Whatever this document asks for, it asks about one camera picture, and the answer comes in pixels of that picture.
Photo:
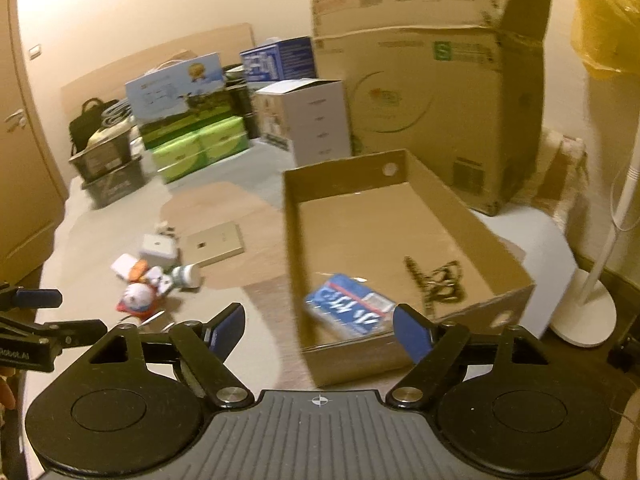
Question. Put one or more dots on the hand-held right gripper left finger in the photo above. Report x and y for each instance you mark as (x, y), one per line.
(227, 329)

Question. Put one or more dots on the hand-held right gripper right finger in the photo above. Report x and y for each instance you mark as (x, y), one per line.
(410, 334)

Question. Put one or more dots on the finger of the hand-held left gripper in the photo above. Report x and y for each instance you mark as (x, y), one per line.
(75, 331)
(37, 297)

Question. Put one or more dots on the white bottle green cap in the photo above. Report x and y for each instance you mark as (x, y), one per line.
(186, 277)

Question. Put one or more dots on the blue snack packet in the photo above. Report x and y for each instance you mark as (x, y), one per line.
(350, 305)

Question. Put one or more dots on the shallow cardboard box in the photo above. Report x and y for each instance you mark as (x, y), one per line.
(360, 220)

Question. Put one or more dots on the person's left hand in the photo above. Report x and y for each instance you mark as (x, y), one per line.
(6, 394)

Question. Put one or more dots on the small white charger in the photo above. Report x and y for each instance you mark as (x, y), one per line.
(122, 265)

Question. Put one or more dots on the flat beige box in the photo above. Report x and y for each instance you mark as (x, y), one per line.
(212, 242)

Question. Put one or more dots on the small orange item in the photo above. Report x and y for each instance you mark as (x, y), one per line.
(141, 270)

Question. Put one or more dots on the white travel adapter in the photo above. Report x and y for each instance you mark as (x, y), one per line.
(157, 247)

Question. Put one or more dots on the wooden door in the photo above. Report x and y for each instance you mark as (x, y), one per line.
(25, 185)

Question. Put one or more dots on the black instant meal tray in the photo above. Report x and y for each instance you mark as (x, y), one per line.
(100, 157)
(117, 185)

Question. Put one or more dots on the green tissue pack bundle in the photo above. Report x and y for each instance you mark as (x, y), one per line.
(225, 142)
(180, 162)

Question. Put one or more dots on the black laptop bag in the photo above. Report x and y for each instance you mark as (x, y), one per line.
(85, 122)

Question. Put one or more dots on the white appliance carton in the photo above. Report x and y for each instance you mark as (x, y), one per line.
(305, 120)

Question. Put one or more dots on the beige checked cloth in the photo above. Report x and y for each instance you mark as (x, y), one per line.
(562, 170)

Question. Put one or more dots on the large brown cardboard box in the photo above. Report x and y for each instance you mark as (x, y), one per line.
(425, 110)

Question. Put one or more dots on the wooden headboard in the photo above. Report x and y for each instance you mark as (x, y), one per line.
(100, 80)

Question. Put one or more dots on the dark green box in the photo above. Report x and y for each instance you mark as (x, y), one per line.
(240, 95)

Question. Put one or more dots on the light blue milk carton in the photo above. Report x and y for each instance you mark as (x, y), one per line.
(175, 95)

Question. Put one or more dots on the dark blue milk carton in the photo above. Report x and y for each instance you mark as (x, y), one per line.
(280, 57)

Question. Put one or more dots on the yellow plastic bag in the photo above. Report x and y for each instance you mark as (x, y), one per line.
(607, 15)

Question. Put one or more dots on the white wall switch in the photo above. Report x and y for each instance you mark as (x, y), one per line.
(35, 51)

